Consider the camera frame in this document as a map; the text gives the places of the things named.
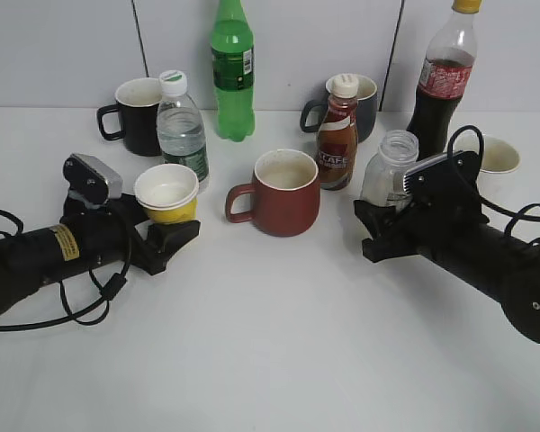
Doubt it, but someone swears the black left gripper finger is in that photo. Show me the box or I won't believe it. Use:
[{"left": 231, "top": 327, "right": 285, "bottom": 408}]
[{"left": 146, "top": 220, "right": 201, "bottom": 264}]

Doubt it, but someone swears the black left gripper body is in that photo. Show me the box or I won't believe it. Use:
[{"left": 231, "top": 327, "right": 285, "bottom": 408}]
[{"left": 58, "top": 191, "right": 167, "bottom": 275}]

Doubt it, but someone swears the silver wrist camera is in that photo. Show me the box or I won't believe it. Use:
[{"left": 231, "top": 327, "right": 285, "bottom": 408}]
[
  {"left": 63, "top": 153, "right": 123, "bottom": 208},
  {"left": 394, "top": 150, "right": 485, "bottom": 215}
]

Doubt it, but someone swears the brown coffee drink bottle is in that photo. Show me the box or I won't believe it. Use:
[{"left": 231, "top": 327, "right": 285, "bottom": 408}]
[{"left": 316, "top": 73, "right": 359, "bottom": 191}]

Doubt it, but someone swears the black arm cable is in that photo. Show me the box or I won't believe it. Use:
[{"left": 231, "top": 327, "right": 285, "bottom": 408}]
[
  {"left": 446, "top": 124, "right": 540, "bottom": 247},
  {"left": 0, "top": 197, "right": 139, "bottom": 333}
]

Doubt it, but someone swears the dark grey mug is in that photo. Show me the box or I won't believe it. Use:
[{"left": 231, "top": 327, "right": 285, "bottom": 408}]
[{"left": 299, "top": 74, "right": 378, "bottom": 143}]

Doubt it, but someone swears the black ceramic mug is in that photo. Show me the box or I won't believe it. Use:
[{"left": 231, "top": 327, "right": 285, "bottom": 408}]
[{"left": 96, "top": 77, "right": 162, "bottom": 157}]

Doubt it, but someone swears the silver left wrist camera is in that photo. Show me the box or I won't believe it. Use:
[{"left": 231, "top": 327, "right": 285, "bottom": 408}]
[{"left": 63, "top": 153, "right": 123, "bottom": 208}]

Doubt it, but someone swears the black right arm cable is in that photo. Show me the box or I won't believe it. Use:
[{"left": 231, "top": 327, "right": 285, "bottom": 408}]
[{"left": 446, "top": 124, "right": 540, "bottom": 247}]

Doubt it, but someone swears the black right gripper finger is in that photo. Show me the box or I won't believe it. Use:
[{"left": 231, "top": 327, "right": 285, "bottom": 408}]
[{"left": 354, "top": 200, "right": 406, "bottom": 240}]

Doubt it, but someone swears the green soda bottle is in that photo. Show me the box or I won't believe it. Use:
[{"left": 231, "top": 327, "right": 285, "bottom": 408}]
[{"left": 210, "top": 0, "right": 255, "bottom": 142}]

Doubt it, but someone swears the cola bottle yellow cap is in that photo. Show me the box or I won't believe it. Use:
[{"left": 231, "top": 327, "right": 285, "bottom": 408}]
[{"left": 407, "top": 0, "right": 482, "bottom": 159}]

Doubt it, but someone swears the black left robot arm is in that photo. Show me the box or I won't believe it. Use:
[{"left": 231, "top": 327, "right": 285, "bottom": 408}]
[{"left": 0, "top": 194, "right": 200, "bottom": 315}]

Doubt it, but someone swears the clear water bottle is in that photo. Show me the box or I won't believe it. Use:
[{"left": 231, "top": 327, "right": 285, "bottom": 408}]
[{"left": 157, "top": 70, "right": 210, "bottom": 192}]

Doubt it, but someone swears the glass milk bottle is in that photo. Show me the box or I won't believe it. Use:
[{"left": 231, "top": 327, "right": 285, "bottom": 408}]
[{"left": 360, "top": 130, "right": 419, "bottom": 212}]

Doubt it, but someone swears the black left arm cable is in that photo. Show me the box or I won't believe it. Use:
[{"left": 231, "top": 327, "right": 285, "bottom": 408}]
[{"left": 0, "top": 197, "right": 139, "bottom": 333}]

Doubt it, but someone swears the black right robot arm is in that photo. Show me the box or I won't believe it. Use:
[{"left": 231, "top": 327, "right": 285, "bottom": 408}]
[{"left": 354, "top": 200, "right": 540, "bottom": 344}]

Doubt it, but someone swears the white ceramic mug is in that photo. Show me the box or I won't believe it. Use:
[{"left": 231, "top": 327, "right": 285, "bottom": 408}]
[{"left": 454, "top": 131, "right": 520, "bottom": 174}]

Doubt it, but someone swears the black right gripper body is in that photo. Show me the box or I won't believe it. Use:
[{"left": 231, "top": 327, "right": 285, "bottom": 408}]
[{"left": 362, "top": 201, "right": 489, "bottom": 263}]

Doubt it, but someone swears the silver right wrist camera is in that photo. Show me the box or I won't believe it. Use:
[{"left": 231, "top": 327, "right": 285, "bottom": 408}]
[{"left": 394, "top": 150, "right": 485, "bottom": 215}]

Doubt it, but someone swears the yellow paper cup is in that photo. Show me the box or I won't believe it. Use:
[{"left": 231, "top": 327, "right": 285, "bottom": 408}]
[{"left": 133, "top": 164, "right": 199, "bottom": 224}]

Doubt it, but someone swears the red ceramic mug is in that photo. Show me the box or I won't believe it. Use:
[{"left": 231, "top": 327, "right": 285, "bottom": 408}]
[{"left": 225, "top": 148, "right": 320, "bottom": 237}]

